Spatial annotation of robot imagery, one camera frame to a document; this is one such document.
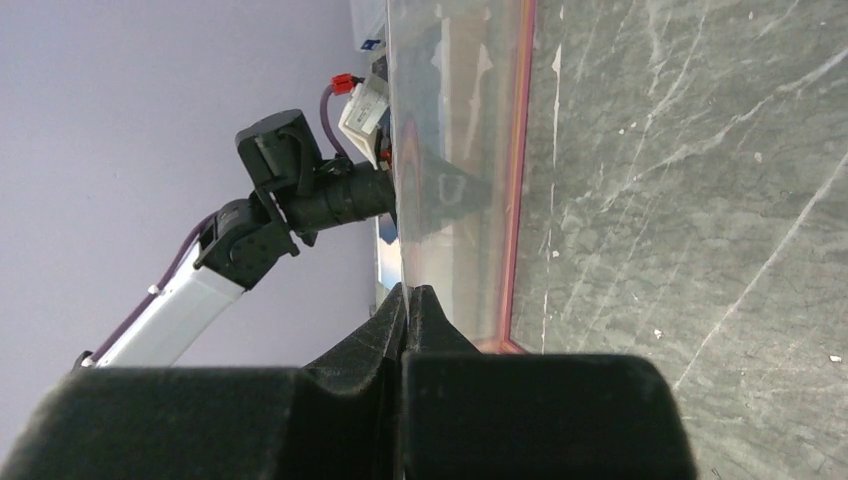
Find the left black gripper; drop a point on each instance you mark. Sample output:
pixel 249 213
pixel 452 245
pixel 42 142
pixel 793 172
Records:
pixel 383 146

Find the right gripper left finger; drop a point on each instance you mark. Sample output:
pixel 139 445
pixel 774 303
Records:
pixel 329 419

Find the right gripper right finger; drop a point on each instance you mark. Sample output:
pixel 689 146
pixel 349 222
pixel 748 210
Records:
pixel 466 414

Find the clear acrylic glass sheet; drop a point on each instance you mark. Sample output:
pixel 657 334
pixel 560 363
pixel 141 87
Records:
pixel 432 193

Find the pink wooden picture frame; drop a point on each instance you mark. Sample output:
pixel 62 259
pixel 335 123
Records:
pixel 486 62

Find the blue sky ocean photo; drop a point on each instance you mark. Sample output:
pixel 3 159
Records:
pixel 388 253

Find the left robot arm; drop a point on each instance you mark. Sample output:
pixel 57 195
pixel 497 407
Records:
pixel 297 193

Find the clear plastic organizer box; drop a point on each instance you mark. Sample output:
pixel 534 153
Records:
pixel 369 21

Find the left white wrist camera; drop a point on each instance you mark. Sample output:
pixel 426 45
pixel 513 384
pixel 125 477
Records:
pixel 358 119

